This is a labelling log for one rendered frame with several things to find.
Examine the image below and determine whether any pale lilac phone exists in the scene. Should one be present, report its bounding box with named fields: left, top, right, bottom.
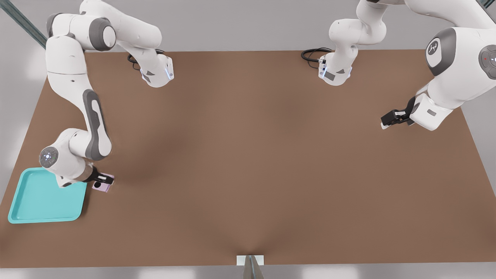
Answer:
left=92, top=174, right=115, bottom=193

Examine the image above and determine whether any pale blue-green tray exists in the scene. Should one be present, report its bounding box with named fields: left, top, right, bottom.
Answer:
left=8, top=167, right=88, bottom=224

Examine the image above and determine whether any black cable loop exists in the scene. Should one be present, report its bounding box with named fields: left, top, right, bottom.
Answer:
left=301, top=48, right=334, bottom=69
left=127, top=49, right=165, bottom=71

